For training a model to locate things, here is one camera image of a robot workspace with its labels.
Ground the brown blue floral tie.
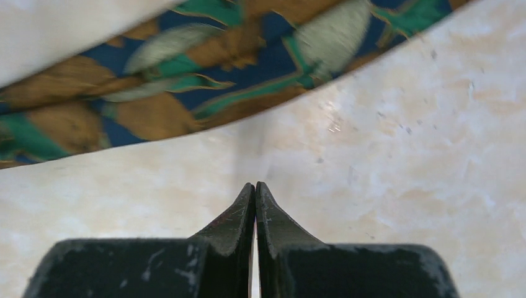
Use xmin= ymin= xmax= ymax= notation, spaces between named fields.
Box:
xmin=1 ymin=0 xmax=464 ymax=168

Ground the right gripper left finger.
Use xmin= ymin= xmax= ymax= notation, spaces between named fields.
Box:
xmin=24 ymin=184 xmax=255 ymax=297

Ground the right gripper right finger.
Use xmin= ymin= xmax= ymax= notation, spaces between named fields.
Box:
xmin=255 ymin=182 xmax=458 ymax=297

